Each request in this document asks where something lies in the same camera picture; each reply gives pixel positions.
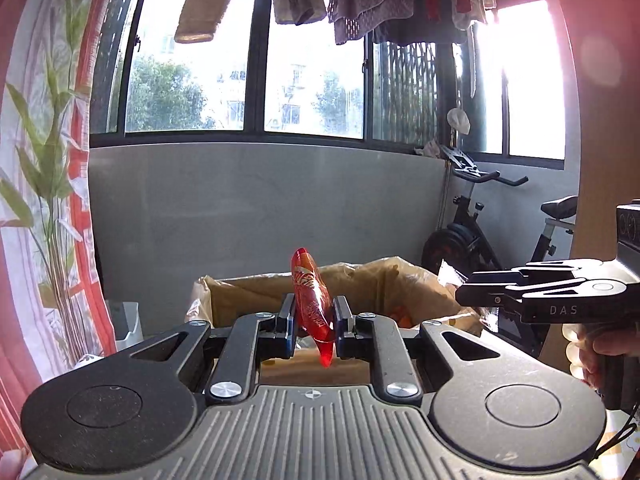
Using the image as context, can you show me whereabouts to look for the red white curtain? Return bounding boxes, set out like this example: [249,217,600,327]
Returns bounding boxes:
[0,0,122,480]

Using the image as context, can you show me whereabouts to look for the black exercise bike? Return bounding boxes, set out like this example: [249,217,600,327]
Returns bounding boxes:
[420,145,580,356]

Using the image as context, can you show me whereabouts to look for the white small bin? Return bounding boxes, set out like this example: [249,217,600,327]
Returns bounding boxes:
[106,300,144,351]

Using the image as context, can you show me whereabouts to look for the artificial green plant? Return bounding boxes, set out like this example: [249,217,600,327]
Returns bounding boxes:
[0,0,94,366]

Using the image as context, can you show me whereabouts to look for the brown cardboard box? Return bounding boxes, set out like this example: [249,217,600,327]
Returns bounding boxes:
[186,256,482,386]

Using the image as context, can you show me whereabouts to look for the red glossy snack packet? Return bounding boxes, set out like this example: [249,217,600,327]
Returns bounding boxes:
[291,247,335,367]

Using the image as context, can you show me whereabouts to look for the person's right hand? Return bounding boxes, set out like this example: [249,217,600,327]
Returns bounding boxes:
[562,324,639,390]

